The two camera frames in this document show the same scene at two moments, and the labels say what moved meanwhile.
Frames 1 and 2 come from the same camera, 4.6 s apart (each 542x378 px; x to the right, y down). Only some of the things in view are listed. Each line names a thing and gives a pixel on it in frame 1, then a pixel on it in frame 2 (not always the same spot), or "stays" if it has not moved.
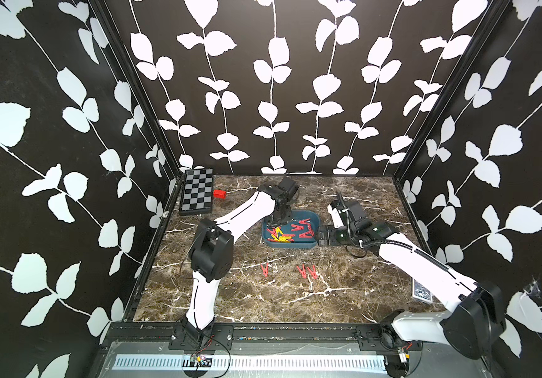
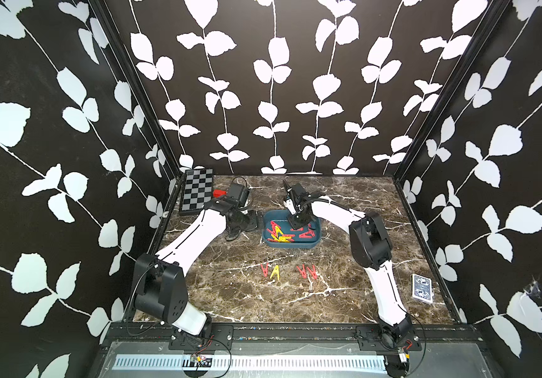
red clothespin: [309, 234] stays
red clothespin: [265, 270] stays
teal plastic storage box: [302, 231] stays
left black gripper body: [277, 220] -> [247, 222]
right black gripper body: [335, 236] -> [297, 219]
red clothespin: [302, 270] stays
